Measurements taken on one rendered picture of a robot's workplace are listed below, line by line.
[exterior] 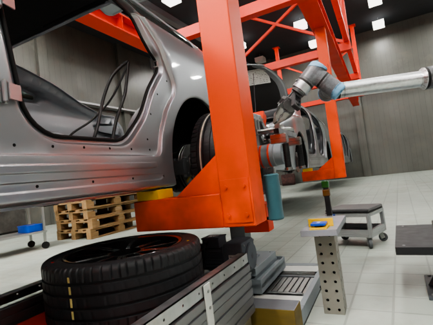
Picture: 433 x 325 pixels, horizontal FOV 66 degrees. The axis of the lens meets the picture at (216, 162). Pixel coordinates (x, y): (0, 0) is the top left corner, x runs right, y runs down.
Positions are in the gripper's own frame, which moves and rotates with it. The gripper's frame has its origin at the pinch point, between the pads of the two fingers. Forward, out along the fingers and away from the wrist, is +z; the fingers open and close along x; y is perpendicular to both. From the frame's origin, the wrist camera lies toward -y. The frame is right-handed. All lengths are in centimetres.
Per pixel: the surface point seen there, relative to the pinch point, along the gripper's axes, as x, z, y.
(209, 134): 21.1, 27.5, 15.7
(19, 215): 139, 500, 585
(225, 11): 54, -25, -3
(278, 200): -29.2, 32.2, -2.1
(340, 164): -241, -27, 307
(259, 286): -46, 75, -16
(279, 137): -7.8, 4.7, 2.6
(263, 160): -15.2, 20.9, 16.6
